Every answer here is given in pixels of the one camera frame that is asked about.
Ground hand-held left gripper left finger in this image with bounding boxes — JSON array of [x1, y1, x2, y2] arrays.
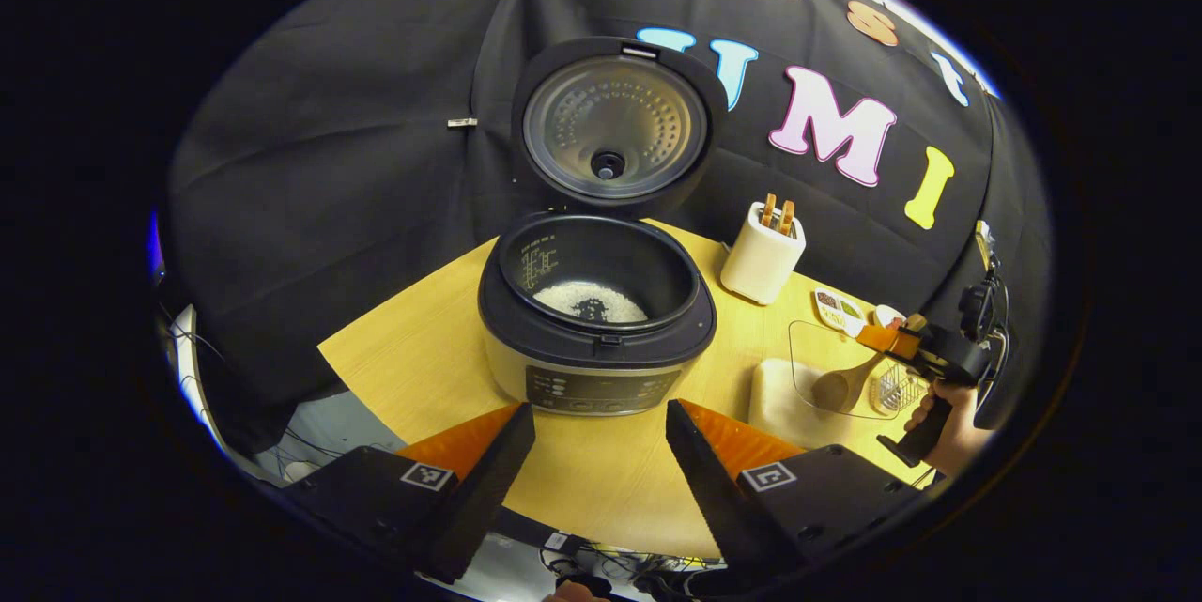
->
[[282, 401, 537, 584]]

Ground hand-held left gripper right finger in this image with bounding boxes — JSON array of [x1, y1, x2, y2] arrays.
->
[[665, 398, 931, 575]]

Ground clear wire chopstick holder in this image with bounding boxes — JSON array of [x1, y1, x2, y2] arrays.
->
[[869, 363, 931, 417]]

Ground wooden spoon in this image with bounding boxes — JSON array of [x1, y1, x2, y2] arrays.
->
[[811, 353, 888, 413]]

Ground white rice container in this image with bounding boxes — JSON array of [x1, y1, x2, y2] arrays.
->
[[748, 320, 926, 453]]

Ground black silver rice cooker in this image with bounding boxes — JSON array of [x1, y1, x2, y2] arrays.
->
[[477, 37, 729, 417]]

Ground white rice grains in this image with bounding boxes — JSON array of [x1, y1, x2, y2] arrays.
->
[[533, 281, 649, 324]]

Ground white divided bean dish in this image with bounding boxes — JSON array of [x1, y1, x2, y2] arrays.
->
[[813, 287, 867, 338]]

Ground white toaster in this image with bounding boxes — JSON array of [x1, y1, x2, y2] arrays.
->
[[720, 201, 808, 306]]

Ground black backdrop cloth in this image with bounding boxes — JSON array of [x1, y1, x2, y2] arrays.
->
[[164, 0, 1053, 457]]

